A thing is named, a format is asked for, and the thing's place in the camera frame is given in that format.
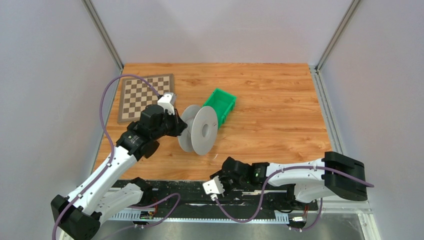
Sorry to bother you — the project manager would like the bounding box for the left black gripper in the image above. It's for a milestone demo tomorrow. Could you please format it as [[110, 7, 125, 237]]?
[[151, 107, 188, 141]]

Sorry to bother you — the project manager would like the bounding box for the grey cable spool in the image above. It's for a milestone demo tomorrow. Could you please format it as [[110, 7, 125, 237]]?
[[177, 104, 218, 156]]

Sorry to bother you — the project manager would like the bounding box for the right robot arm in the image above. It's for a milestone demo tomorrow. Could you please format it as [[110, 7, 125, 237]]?
[[202, 151, 374, 209]]

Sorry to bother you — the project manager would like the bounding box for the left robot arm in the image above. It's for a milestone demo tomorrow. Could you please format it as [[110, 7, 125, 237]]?
[[50, 104, 188, 240]]

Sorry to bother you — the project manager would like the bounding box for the green plastic bin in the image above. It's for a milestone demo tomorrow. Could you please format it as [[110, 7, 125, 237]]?
[[203, 88, 237, 129]]

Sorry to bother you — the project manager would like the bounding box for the wooden chessboard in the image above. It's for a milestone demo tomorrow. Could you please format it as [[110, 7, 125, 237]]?
[[117, 73, 175, 124]]

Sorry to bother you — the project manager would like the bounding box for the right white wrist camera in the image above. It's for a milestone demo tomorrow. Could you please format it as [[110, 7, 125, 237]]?
[[202, 176, 225, 201]]

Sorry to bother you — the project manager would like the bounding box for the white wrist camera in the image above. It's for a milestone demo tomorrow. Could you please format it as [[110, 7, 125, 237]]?
[[157, 92, 177, 115], [202, 176, 225, 201]]

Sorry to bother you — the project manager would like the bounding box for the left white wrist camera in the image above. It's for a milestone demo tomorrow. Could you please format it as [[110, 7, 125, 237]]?
[[157, 92, 177, 115]]

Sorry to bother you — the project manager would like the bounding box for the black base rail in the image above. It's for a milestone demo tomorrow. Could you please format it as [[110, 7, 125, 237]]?
[[133, 180, 319, 220]]

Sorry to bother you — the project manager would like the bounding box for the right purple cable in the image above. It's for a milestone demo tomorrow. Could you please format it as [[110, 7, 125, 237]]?
[[213, 165, 375, 224]]

